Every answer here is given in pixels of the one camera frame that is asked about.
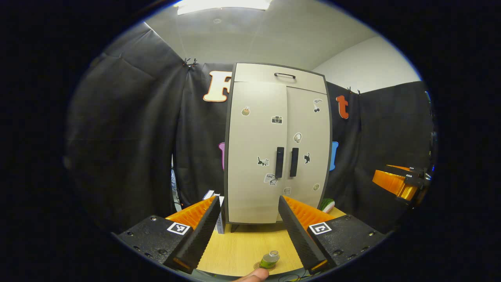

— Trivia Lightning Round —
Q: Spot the white and grey cabinet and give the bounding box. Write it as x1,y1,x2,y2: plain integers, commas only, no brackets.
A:
224,62,333,233

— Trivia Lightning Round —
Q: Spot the black backdrop cloth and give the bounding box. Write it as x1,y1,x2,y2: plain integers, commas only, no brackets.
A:
65,22,435,235

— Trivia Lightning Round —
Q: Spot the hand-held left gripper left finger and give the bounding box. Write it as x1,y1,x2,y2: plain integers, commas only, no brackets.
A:
113,195,222,275

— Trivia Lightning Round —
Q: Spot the white cabinet drawer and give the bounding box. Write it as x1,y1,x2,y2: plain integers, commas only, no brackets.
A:
234,63,327,94

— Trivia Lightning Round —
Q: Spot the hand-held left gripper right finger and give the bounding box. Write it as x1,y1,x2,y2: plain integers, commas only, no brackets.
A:
278,195,386,275

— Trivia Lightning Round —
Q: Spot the ceiling light panel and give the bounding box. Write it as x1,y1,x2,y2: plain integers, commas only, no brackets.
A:
177,0,272,16

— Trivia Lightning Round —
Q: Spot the white cabinet door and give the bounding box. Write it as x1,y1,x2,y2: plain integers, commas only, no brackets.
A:
227,81,288,224
279,86,331,222

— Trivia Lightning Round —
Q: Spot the clear bottle with green label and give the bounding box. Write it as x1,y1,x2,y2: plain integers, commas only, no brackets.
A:
259,250,281,269

